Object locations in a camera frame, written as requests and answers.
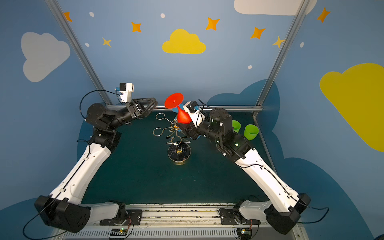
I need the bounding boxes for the green wine glass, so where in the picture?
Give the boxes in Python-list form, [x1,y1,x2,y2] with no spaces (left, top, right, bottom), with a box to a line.
[232,120,242,133]
[244,124,260,141]

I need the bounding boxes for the aluminium frame left post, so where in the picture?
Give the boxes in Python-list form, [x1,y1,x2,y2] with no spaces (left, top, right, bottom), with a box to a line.
[45,0,105,90]

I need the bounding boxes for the aluminium frame back rail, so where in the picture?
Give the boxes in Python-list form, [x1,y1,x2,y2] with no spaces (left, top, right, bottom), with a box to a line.
[107,105,263,112]

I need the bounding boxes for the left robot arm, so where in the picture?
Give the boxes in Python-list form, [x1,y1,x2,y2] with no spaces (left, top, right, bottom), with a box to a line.
[34,98,158,233]

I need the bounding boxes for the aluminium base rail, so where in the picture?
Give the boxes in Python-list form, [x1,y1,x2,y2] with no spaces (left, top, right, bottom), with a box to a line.
[51,203,309,240]

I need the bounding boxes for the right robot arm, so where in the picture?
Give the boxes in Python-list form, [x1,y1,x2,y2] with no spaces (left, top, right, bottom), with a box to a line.
[177,102,311,235]

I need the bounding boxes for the green circuit board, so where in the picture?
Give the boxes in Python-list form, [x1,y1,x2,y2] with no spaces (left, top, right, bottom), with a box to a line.
[237,228,253,240]
[109,229,129,238]

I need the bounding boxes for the gold wire glass rack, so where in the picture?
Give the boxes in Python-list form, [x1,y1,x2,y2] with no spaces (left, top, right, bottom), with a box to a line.
[153,113,192,165]

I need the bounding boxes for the aluminium frame right post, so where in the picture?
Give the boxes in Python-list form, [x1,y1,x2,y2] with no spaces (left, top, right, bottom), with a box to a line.
[252,0,317,121]

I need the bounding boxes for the red plastic wine glass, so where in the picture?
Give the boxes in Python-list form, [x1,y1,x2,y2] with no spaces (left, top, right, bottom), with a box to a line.
[165,93,192,125]

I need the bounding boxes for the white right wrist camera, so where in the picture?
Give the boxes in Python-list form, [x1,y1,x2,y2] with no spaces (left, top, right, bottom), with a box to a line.
[183,101,206,128]

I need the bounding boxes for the aluminium frame post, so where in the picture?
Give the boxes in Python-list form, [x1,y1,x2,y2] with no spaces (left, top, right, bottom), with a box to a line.
[45,0,105,90]
[252,0,317,121]

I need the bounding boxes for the right green circuit board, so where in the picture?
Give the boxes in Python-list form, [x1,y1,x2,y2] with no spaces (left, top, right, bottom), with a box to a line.
[237,228,253,240]

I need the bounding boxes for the left green circuit board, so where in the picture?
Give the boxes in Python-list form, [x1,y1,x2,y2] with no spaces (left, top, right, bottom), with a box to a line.
[109,229,129,238]

